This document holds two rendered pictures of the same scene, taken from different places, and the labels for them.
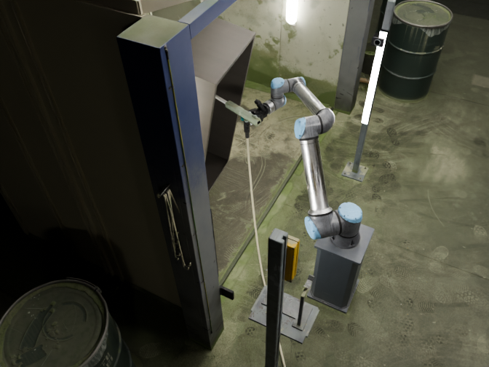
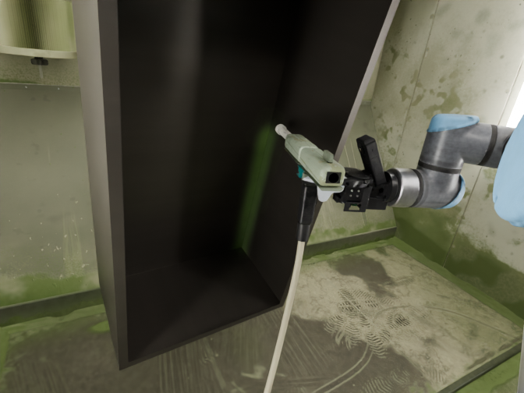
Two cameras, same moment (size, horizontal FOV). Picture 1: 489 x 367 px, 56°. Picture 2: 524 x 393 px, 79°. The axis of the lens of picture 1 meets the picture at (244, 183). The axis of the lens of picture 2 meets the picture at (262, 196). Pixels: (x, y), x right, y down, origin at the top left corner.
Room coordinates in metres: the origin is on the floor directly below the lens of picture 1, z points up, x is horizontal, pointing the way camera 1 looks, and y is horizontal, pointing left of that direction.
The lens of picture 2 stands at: (1.83, -0.28, 1.34)
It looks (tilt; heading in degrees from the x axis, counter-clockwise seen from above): 23 degrees down; 31
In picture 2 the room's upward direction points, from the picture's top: 6 degrees clockwise
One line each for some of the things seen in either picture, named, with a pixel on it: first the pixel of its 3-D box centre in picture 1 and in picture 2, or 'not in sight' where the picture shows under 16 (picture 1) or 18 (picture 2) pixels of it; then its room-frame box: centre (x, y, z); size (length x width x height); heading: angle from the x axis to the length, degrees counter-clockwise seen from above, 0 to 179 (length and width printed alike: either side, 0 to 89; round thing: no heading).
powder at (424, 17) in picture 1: (422, 14); not in sight; (4.34, -1.82, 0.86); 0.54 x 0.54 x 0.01
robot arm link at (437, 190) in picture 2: (276, 102); (430, 188); (2.65, -0.24, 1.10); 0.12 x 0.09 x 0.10; 133
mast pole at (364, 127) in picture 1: (370, 99); not in sight; (3.02, -1.03, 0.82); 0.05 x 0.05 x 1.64; 61
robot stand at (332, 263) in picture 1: (338, 264); not in sight; (1.79, -0.64, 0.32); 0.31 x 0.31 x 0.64; 61
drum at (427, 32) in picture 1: (412, 52); not in sight; (4.34, -1.82, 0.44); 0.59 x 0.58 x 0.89; 165
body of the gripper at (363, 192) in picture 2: (259, 113); (363, 188); (2.53, -0.12, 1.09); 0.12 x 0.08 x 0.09; 133
